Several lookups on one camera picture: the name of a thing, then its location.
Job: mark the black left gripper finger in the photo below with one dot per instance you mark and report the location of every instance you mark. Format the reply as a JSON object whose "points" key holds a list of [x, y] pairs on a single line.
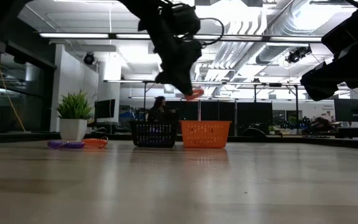
{"points": [[194, 74], [182, 82]]}

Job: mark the black ceiling-mounted camera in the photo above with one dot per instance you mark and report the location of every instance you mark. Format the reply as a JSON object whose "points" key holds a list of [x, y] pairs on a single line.
{"points": [[297, 55]]}

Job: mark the round black wall fixture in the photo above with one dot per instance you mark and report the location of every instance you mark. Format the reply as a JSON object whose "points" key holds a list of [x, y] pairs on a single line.
{"points": [[89, 58]]}

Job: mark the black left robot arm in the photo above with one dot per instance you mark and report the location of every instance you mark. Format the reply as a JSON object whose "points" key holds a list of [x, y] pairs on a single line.
{"points": [[154, 15]]}

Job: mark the green plant in white pot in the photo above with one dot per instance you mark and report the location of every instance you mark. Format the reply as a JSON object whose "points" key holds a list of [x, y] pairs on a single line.
{"points": [[73, 129]]}

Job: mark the black aluminium table frame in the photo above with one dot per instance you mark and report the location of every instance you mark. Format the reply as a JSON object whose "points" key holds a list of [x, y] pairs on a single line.
{"points": [[322, 142]]}

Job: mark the black computer monitor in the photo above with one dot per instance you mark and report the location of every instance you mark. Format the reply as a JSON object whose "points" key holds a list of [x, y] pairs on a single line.
{"points": [[104, 109], [353, 110]]}

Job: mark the orange plastic slotted basket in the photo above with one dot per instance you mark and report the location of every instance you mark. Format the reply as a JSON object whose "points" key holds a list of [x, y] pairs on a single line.
{"points": [[185, 124]]}

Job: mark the person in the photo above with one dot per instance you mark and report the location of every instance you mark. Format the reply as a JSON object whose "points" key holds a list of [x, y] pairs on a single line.
{"points": [[322, 124], [159, 110]]}

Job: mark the black plastic slotted basket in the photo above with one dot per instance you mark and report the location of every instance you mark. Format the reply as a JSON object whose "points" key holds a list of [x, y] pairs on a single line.
{"points": [[135, 124]]}

